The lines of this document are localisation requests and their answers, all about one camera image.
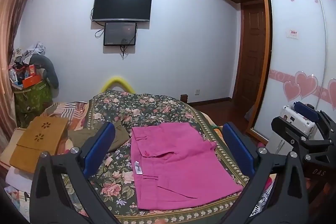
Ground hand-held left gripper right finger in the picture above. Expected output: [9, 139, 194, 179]
[222, 122, 309, 224]

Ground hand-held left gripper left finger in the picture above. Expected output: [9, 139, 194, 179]
[29, 122, 123, 224]

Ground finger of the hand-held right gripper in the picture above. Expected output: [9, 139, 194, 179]
[293, 101, 336, 139]
[271, 116, 333, 155]

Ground pink pants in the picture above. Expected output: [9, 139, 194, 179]
[130, 122, 243, 211]

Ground olive green pants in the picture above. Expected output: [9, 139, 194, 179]
[68, 120, 131, 153]

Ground heart print wardrobe door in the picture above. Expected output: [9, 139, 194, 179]
[314, 0, 336, 112]
[247, 0, 327, 146]

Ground striped blanket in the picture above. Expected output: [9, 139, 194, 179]
[42, 101, 89, 132]

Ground wooden lap desk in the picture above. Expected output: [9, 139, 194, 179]
[9, 116, 69, 174]

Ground yellow foam tube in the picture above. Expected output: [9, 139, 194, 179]
[101, 76, 136, 93]

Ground floral bedspread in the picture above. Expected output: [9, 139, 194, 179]
[45, 90, 263, 224]

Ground brown wooden door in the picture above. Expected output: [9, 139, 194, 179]
[232, 1, 271, 103]

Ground green storage box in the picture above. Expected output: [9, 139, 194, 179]
[13, 80, 53, 128]

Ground grey plush pillow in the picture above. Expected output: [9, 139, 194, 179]
[31, 55, 59, 89]

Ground white folded cloth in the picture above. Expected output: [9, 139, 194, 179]
[5, 167, 33, 188]

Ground beige cardboard box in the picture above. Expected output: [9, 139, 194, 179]
[0, 127, 27, 162]

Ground orange box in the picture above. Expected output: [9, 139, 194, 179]
[22, 74, 42, 88]

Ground pile of clothes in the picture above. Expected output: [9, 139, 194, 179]
[14, 42, 46, 67]

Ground pink brown curtain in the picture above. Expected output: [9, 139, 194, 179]
[0, 0, 40, 135]

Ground black hanging cable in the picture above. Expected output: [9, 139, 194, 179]
[120, 39, 132, 60]

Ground small black wall monitor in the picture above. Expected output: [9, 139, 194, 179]
[103, 22, 137, 46]

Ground black wall television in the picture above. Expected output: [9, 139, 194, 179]
[91, 0, 153, 23]

